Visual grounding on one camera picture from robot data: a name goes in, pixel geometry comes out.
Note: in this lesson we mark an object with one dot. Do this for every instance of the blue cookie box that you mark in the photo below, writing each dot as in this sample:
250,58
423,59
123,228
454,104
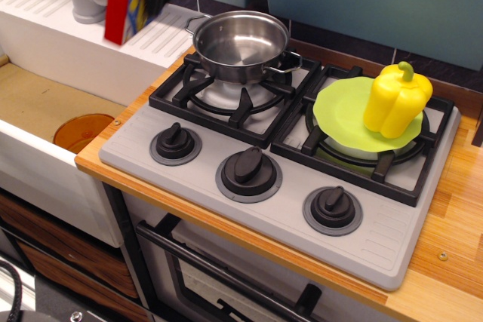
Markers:
124,19

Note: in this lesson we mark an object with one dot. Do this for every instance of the yellow toy bell pepper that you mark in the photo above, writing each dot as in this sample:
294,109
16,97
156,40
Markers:
398,95

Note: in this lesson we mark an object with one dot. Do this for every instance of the stainless steel pot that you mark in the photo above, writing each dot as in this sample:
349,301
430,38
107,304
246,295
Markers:
242,47

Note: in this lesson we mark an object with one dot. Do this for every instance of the black left stove knob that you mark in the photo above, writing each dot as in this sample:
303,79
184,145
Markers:
175,146

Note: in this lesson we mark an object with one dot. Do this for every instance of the black stove knob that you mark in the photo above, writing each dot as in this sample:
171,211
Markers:
249,177
175,146
332,211

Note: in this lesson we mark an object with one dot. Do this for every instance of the black middle stove knob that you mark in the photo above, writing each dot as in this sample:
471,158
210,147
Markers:
249,177

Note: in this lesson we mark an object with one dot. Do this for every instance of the lime green plate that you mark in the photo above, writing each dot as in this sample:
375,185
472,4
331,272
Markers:
339,109

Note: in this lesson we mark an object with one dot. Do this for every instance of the grey toy stove top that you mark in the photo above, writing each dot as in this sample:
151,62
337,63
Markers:
378,251

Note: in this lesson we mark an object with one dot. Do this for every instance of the black right stove knob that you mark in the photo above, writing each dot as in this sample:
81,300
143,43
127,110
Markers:
332,211

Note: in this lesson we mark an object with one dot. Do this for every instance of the black left burner grate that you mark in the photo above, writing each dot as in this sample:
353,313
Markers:
252,113

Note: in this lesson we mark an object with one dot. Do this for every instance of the black burner grate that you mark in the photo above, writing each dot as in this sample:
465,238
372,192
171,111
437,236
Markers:
407,175
252,113

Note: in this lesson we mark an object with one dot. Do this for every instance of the white toy sink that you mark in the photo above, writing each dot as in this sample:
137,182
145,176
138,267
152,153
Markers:
53,69

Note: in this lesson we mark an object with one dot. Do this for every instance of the wooden drawer unit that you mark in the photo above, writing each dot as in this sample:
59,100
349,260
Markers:
73,260

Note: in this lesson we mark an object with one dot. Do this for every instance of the black right burner grate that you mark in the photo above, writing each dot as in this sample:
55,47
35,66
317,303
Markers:
407,175

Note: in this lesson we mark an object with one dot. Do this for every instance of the oven door with black handle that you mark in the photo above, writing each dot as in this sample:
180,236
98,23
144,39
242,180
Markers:
160,236

